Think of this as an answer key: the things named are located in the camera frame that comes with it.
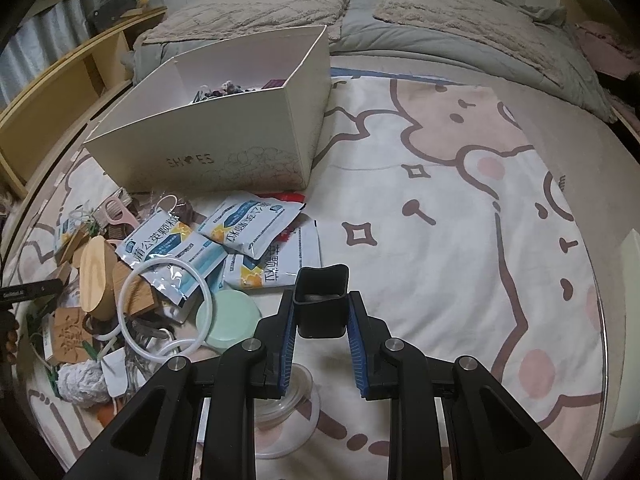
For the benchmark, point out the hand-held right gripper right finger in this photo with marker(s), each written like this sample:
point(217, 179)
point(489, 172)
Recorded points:
point(357, 355)

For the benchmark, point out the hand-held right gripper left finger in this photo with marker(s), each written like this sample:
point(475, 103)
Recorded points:
point(285, 355)

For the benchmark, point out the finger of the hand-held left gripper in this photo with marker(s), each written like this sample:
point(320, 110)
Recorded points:
point(47, 289)

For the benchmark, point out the black square cup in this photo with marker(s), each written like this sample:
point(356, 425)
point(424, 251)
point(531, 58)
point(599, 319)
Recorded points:
point(320, 320)

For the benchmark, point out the oval wooden box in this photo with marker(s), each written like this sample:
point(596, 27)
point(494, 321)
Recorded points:
point(100, 275)

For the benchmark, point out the blue white medicine sachet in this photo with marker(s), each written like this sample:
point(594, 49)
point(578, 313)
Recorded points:
point(250, 220)
point(160, 245)
point(292, 260)

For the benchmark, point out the white shoe box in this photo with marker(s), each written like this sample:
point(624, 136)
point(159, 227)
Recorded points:
point(225, 130)

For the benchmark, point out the person's left hand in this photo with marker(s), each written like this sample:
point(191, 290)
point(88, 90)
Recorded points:
point(9, 340)

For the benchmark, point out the carved wooden block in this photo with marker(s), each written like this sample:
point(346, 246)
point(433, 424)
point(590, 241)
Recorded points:
point(70, 335)

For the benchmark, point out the clear plastic lid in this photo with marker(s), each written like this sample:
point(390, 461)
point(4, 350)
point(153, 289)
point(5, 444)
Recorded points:
point(300, 410)

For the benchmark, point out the mint green round lid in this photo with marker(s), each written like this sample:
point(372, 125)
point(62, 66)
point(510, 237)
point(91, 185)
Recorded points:
point(227, 320)

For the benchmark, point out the plain wooden block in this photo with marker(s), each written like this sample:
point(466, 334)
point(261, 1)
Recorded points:
point(140, 300)

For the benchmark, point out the white yarn ball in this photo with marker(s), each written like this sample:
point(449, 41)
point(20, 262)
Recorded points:
point(82, 382)

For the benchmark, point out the red packet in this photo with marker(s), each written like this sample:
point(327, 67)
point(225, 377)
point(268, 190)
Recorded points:
point(287, 197)

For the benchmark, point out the long wooden shelf unit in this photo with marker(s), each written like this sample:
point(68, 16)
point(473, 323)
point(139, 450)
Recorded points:
point(60, 75)

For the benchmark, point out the grey curtain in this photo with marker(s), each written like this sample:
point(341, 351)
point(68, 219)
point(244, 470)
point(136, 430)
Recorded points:
point(50, 35)

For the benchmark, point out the pale box lid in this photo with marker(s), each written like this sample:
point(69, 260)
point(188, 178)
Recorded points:
point(627, 335)

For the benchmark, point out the black bag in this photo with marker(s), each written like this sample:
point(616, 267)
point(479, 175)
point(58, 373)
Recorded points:
point(112, 12)

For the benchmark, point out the grey quilt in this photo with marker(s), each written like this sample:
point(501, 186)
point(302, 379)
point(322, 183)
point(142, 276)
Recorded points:
point(450, 52)

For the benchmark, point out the beige quilted pillow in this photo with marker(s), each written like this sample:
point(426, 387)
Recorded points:
point(250, 10)
point(450, 10)

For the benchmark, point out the pink clothes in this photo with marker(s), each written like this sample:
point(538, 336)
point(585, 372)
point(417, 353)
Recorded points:
point(605, 47)

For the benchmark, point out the small wooden shelf unit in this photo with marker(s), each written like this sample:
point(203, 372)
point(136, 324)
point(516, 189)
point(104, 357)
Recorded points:
point(600, 5)

